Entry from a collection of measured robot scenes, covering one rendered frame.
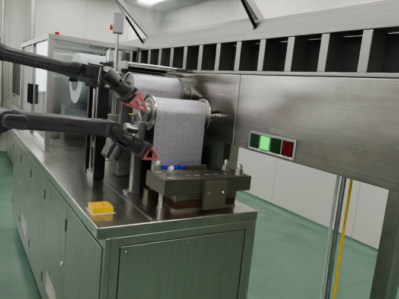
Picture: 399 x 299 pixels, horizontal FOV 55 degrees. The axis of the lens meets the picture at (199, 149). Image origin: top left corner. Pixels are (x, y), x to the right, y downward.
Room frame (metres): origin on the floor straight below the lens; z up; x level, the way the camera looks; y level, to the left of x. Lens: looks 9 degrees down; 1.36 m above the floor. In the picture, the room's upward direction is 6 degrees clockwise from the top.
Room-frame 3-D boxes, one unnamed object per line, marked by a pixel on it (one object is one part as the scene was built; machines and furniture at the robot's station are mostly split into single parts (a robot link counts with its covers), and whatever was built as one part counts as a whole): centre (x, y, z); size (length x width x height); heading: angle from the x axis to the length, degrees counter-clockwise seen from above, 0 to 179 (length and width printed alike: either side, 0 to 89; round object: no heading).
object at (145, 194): (1.58, 0.08, 0.92); 0.28 x 0.04 x 0.04; 123
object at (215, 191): (1.43, -0.08, 0.96); 0.10 x 0.03 x 0.11; 123
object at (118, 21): (2.05, 0.49, 1.66); 0.07 x 0.07 x 0.10; 20
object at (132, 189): (1.57, 0.27, 1.05); 0.06 x 0.05 x 0.31; 123
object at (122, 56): (2.23, 0.52, 1.50); 0.14 x 0.14 x 0.06
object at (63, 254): (2.39, 0.68, 0.43); 2.52 x 0.64 x 0.86; 33
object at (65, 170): (2.38, 0.69, 0.88); 2.52 x 0.66 x 0.04; 33
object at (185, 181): (1.50, -0.01, 1.00); 0.40 x 0.16 x 0.06; 123
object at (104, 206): (1.31, 0.33, 0.91); 0.07 x 0.07 x 0.02; 33
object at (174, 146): (1.58, 0.09, 1.11); 0.23 x 0.01 x 0.18; 123
